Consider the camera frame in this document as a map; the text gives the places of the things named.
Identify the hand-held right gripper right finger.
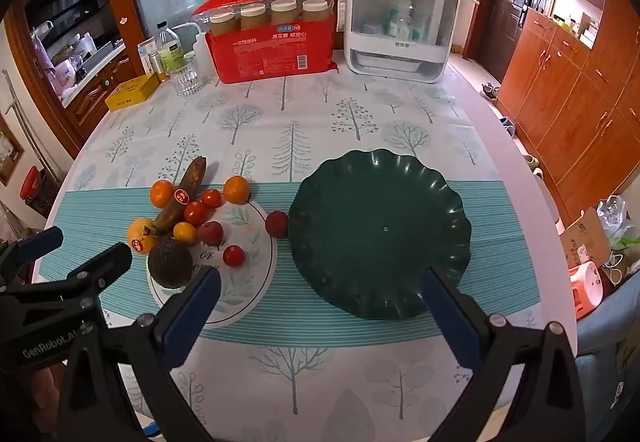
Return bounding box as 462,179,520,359
421,266,583,442

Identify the brown banana with red sticker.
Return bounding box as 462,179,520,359
152,156,208,235

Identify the green label plastic bottle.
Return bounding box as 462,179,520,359
156,22,185,72

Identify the round orange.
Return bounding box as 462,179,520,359
223,176,251,205
149,180,177,209

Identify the white and blue carton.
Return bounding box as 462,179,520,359
137,38,161,75

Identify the dark avocado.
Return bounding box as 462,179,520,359
147,238,194,290

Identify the white kitchen appliance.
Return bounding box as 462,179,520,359
340,0,480,83

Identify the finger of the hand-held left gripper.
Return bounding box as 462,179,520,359
0,243,134,323
0,226,65,290

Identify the red container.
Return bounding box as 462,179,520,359
20,166,42,200

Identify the dark green scalloped plate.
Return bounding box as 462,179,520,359
287,149,473,321

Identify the red paper cup package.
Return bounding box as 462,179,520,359
206,16,340,84

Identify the yellow citrus with red sticker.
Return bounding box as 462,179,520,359
126,218,160,255

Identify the blue chair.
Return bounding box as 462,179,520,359
575,282,640,442

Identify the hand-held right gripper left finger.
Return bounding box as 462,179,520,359
64,266,222,442

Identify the tree print tablecloth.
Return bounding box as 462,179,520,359
42,49,581,442

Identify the white squeeze bottle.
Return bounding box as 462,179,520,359
192,34,215,78

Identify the cardboard box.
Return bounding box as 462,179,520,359
559,207,613,270

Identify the pink and white appliance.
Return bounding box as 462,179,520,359
569,261,608,320

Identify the wooden picture frame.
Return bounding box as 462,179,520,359
0,114,25,187

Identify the wooden display cabinet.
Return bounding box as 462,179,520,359
0,0,146,157

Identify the clear plastic bag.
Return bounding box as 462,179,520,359
595,194,640,253

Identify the clear drinking glass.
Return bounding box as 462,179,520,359
171,56,202,97

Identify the yellow box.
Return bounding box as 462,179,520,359
105,72,161,111

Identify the wooden wall cabinet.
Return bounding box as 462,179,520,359
492,0,640,243

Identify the white printed plate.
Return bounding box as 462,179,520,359
146,194,278,327

